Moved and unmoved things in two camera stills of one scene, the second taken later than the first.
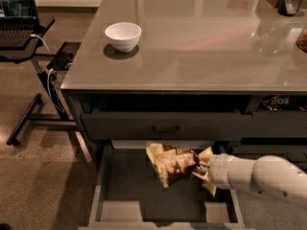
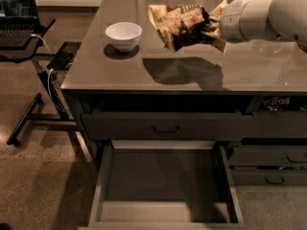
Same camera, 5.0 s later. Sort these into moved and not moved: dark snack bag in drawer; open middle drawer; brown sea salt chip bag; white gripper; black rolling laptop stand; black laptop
Moved: brown sea salt chip bag; white gripper
Not moved: black laptop; dark snack bag in drawer; black rolling laptop stand; open middle drawer
